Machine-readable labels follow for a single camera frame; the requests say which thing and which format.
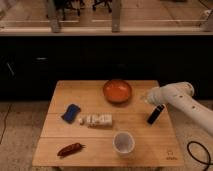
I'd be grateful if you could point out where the red chili pepper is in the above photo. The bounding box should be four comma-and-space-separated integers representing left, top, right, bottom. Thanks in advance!
57, 143, 84, 157

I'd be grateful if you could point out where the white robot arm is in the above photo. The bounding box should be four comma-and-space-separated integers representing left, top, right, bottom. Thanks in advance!
145, 82, 213, 136

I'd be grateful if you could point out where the white cup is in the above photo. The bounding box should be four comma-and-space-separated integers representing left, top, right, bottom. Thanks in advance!
112, 132, 135, 155

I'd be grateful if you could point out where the black cable left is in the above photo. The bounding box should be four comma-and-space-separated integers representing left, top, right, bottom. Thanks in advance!
0, 103, 14, 145

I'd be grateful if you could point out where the orange bowl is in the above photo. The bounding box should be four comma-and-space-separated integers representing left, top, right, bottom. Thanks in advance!
103, 79, 132, 103

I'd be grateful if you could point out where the blue eraser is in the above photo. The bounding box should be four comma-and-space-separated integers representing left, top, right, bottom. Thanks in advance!
61, 104, 81, 123

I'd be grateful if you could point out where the black floor cable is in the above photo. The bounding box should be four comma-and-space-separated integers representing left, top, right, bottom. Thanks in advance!
186, 140, 213, 171

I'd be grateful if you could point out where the black office chair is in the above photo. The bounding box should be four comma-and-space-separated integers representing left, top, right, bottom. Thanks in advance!
91, 0, 114, 14

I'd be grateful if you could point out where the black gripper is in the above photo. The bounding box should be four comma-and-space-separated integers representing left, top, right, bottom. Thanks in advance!
147, 105, 164, 124

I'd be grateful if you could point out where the wooden table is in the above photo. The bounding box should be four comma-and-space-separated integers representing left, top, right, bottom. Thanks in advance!
33, 80, 183, 167

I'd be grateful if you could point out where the white toy block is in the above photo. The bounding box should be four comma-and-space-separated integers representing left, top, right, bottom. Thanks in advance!
78, 114, 113, 127

